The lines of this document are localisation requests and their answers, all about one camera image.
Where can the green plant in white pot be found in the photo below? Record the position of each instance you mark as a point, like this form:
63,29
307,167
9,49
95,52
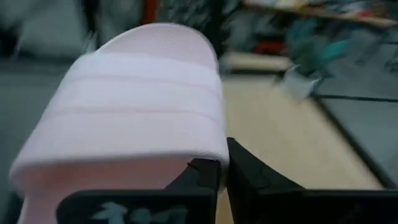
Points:
298,85

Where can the pink slide sandal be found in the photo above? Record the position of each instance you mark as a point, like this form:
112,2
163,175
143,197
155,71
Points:
140,109

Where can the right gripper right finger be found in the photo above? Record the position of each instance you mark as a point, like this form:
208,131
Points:
280,205

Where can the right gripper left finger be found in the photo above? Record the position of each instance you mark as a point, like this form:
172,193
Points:
140,208

